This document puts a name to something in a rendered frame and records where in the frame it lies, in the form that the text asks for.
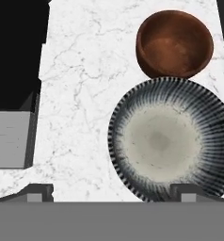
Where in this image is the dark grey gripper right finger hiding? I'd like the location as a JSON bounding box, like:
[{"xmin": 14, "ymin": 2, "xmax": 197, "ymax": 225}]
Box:
[{"xmin": 169, "ymin": 183, "xmax": 224, "ymax": 203}]

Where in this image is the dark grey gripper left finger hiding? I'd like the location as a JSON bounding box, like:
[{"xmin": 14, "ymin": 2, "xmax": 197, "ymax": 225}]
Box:
[{"xmin": 0, "ymin": 183, "xmax": 55, "ymax": 203}]

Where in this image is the black and white striped bowl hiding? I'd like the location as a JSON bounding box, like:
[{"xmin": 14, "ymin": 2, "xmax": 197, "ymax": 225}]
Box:
[{"xmin": 107, "ymin": 76, "xmax": 224, "ymax": 202}]

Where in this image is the grey cabinet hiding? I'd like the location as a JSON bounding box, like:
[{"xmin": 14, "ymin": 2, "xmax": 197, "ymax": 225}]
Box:
[{"xmin": 0, "ymin": 90, "xmax": 40, "ymax": 169}]

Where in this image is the brown wooden bowl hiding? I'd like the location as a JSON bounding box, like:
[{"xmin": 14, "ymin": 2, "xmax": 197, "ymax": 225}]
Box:
[{"xmin": 135, "ymin": 9, "xmax": 215, "ymax": 80}]

